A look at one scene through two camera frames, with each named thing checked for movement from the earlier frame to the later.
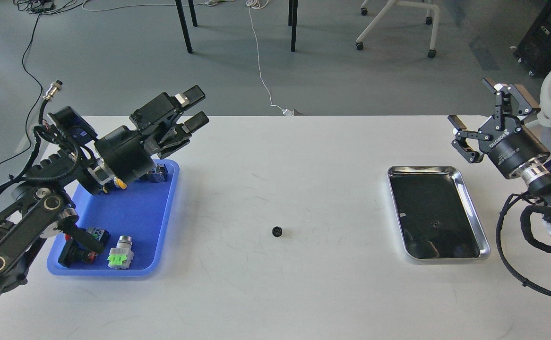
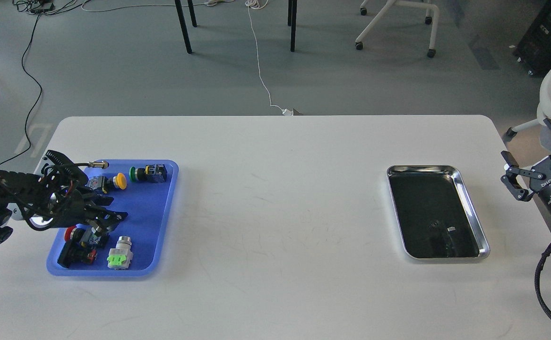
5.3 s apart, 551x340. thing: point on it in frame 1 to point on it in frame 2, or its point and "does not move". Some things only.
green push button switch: x=159 y=174 does not move
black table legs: x=293 y=6 does not move
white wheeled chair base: x=359 y=45 does not move
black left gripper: x=124 y=152 to x=74 y=207
